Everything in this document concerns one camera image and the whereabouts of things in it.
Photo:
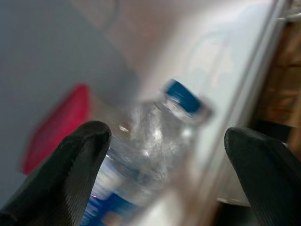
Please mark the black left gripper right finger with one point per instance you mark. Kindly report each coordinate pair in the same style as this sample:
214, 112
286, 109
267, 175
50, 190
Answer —
270, 179

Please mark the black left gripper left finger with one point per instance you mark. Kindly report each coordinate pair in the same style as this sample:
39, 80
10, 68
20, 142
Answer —
54, 179

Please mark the red-lidded food container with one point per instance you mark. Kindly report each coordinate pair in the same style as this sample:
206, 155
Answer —
58, 129

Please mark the clear blue-capped water bottle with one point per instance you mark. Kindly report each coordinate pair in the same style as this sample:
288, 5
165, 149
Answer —
145, 146

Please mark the small grey steel fridge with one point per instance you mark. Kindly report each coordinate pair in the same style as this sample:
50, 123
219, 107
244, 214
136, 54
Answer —
47, 47

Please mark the wooden slatted rack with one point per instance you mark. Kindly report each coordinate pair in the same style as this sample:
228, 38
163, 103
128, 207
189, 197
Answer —
282, 94

